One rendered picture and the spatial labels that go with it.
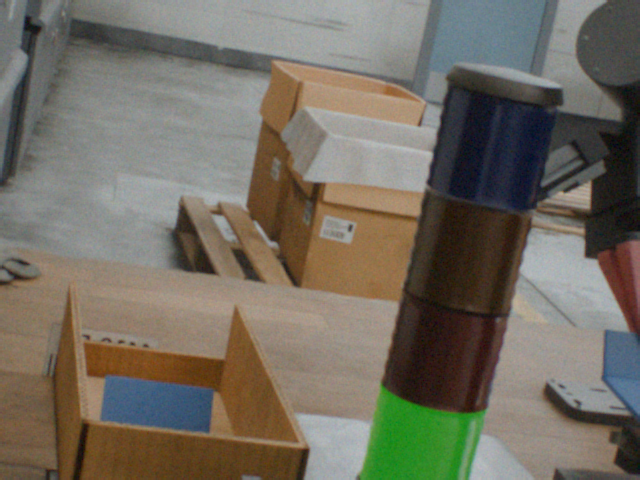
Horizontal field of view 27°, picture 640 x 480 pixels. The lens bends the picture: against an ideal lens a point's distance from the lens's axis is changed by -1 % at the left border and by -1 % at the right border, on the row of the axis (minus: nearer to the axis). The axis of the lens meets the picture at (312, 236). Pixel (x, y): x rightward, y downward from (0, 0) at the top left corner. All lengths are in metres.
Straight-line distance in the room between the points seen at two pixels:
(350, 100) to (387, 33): 6.95
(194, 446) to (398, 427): 0.26
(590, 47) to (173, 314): 0.46
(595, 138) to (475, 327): 0.44
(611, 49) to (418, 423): 0.43
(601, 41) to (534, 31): 11.12
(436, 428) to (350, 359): 0.66
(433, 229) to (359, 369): 0.66
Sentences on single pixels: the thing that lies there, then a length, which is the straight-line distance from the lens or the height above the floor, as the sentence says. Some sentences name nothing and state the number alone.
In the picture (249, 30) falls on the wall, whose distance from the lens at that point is 11.51.
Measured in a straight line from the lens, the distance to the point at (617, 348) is 0.87.
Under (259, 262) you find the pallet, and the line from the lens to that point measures 4.49.
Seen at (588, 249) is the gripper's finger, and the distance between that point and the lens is 0.92.
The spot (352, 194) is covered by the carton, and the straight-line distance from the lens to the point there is 4.17.
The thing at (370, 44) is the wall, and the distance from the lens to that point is 11.66.
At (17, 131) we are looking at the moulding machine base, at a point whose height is 0.27.
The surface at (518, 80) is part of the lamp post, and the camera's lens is 0.43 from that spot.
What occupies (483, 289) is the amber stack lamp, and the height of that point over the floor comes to 1.13.
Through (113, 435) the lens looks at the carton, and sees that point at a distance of 0.70.
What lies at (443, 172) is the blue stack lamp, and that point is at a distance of 0.44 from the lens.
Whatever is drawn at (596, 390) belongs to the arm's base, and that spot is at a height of 0.91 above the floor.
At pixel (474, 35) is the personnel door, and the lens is 11.83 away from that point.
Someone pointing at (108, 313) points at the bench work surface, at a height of 0.90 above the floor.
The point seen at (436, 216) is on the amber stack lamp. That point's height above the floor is 1.15.
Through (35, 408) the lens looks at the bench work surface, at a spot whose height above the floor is 0.90.
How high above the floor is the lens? 1.23
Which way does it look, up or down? 12 degrees down
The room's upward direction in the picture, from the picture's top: 12 degrees clockwise
